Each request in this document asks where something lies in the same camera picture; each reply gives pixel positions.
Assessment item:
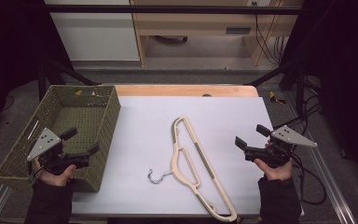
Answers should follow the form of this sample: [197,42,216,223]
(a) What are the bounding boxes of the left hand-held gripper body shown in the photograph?
[27,127,91,175]

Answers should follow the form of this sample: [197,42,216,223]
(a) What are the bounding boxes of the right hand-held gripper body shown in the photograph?
[243,124,319,169]

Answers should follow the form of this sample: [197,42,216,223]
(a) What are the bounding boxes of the olive green woven basket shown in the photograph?
[0,84,121,193]

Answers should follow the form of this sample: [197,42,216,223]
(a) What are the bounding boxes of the beige plastic clothes hanger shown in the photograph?
[147,116,238,222]
[170,117,239,223]

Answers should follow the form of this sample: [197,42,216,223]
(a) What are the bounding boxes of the person's left hand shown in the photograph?
[32,157,77,188]

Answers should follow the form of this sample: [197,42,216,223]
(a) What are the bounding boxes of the person's right hand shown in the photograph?
[254,158,294,182]

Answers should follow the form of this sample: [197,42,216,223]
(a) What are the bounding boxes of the yellow and black tape piece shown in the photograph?
[268,91,287,105]

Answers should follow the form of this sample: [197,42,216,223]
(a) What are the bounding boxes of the white table mat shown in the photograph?
[71,95,305,217]

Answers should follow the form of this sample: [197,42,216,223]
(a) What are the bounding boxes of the black curtain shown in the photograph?
[0,0,73,141]
[279,0,358,188]

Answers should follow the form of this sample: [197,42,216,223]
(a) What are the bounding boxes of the white cabinet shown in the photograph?
[45,0,141,62]

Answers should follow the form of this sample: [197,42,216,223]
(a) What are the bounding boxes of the light wooden desk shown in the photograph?
[130,0,304,67]

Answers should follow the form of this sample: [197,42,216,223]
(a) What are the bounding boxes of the black floor cables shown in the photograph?
[273,74,323,132]

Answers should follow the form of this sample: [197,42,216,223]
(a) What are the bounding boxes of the left hand-held gripper cable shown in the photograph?
[27,166,45,186]

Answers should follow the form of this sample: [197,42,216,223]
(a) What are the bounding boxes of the hand-held gripper cable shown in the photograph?
[288,150,328,206]
[27,166,45,186]

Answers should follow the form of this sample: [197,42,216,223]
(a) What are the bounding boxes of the black metal frame strut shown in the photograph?
[37,59,102,101]
[247,57,307,118]

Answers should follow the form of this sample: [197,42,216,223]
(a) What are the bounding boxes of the right hand-held gripper cable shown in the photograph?
[288,150,328,206]

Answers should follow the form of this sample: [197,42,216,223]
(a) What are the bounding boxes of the black hanging desk cables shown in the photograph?
[253,1,290,64]

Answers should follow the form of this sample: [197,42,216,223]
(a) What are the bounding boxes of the black horizontal frame bar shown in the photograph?
[41,4,304,16]

